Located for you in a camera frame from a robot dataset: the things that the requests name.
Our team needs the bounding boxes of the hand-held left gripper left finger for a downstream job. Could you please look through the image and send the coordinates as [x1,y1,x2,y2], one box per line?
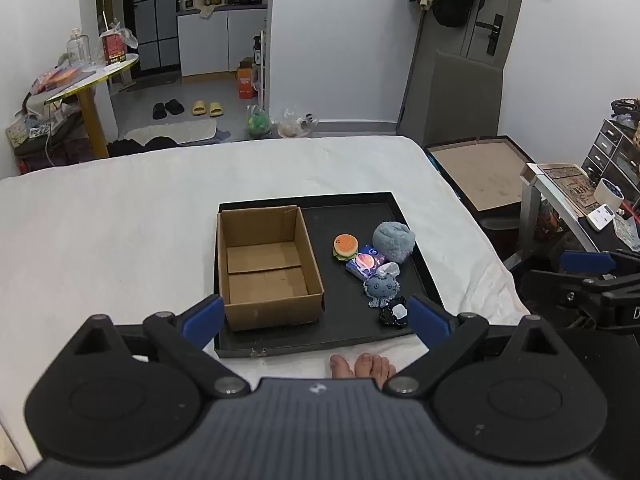
[70,294,252,401]

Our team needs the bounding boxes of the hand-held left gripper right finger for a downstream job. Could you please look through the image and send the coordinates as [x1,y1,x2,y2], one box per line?
[382,295,567,400]

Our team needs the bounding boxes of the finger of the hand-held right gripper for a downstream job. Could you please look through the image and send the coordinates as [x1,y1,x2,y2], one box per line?
[560,249,640,278]
[519,269,608,311]

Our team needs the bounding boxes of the black denim plush toy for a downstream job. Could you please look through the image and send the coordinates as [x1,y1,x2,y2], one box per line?
[378,296,408,329]

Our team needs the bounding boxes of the blue denim plush toy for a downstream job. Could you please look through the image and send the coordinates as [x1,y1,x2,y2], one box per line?
[363,262,403,309]

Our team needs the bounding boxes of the black shallow tray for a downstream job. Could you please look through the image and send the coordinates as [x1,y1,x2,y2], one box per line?
[212,191,446,359]

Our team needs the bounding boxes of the brown cardboard box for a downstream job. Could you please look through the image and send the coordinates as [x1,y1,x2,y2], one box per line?
[216,205,326,332]

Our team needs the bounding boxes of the light blue fluffy towel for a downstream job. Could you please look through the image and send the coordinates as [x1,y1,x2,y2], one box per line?
[372,221,417,264]

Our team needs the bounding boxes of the white digital timer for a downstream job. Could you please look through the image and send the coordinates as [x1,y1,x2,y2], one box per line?
[586,204,617,232]

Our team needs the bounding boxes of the white side desk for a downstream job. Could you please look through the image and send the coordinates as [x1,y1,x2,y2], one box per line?
[520,162,640,256]

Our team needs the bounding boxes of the white round container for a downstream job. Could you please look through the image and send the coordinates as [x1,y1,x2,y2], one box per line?
[593,178,623,208]

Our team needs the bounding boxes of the person's right foot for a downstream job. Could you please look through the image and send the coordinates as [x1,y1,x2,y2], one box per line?
[354,352,397,391]

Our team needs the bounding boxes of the printed paper sheet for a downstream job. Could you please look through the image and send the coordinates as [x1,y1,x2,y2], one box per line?
[542,164,601,216]

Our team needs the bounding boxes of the purple snack packet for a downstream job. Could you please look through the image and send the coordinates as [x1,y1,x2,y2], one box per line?
[345,245,386,281]

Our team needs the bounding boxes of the grey drawer organizer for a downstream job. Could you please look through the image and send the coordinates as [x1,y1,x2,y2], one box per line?
[582,119,640,186]

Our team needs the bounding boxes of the burger plush toy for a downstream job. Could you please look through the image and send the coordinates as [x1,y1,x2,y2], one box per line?
[333,233,359,262]

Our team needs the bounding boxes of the large flat black box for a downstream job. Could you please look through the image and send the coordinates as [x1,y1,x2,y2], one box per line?
[424,135,537,218]

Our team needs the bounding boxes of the black clothes on floor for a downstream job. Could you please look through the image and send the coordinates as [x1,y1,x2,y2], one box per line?
[107,136,181,158]

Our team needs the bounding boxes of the white floor mat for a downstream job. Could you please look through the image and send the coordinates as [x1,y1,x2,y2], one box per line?
[125,119,219,145]

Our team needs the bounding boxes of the green plastic bag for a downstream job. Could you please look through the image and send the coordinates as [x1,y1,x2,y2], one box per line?
[246,105,273,138]

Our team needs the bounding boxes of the grey leaning panel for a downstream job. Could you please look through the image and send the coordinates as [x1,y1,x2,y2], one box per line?
[422,49,503,147]

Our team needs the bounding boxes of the clear plastic bag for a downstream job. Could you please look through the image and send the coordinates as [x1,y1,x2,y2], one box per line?
[277,107,318,138]

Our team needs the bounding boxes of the orange carton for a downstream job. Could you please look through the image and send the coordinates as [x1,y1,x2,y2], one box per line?
[236,62,257,100]

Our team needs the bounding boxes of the white narrow rack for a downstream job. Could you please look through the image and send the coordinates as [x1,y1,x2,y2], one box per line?
[257,29,267,107]

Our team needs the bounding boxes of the black door lock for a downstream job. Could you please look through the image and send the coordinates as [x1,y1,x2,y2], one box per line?
[475,12,505,56]

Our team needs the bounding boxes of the pile of bags and clutter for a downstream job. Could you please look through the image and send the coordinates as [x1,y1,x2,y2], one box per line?
[5,95,108,161]

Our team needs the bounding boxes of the yellow round table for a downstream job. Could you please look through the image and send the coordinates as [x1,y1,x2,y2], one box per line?
[44,54,140,158]

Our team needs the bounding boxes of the grey door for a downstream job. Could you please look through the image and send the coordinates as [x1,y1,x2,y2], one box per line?
[397,0,531,136]

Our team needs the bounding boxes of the white cabinet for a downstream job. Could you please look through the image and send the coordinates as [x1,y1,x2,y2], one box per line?
[177,5,268,78]

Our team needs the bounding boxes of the orange books on table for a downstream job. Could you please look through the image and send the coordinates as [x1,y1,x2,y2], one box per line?
[32,65,96,93]

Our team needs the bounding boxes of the red package in plastic wrap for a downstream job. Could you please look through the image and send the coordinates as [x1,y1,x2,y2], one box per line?
[100,19,137,65]

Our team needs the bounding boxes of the clear glass jar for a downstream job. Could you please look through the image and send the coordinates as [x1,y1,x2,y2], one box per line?
[66,28,91,66]

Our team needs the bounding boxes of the dark glass sliding door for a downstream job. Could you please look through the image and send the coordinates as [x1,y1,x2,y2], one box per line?
[122,0,181,73]

